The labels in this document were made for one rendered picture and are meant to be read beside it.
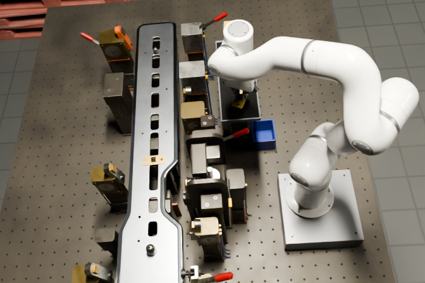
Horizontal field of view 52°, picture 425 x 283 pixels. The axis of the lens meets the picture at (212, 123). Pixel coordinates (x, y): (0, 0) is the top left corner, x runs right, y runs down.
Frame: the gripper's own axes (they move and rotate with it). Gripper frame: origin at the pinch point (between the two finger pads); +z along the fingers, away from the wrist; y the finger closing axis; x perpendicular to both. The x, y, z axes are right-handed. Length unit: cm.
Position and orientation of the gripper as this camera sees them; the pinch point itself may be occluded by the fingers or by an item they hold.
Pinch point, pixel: (240, 93)
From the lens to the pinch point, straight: 149.3
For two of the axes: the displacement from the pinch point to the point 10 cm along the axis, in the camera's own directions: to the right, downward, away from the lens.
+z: 0.8, 5.1, 8.6
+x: -3.7, 8.1, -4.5
